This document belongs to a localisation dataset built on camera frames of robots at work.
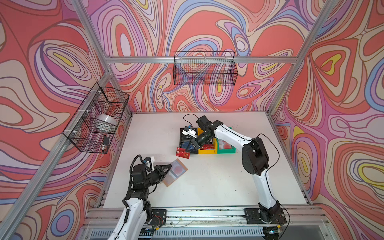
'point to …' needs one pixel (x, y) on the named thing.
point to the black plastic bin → (184, 139)
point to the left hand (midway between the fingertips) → (172, 166)
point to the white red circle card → (177, 170)
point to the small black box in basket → (106, 140)
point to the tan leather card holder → (168, 179)
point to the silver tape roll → (106, 120)
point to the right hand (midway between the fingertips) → (189, 152)
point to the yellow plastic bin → (207, 151)
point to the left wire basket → (91, 128)
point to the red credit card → (182, 152)
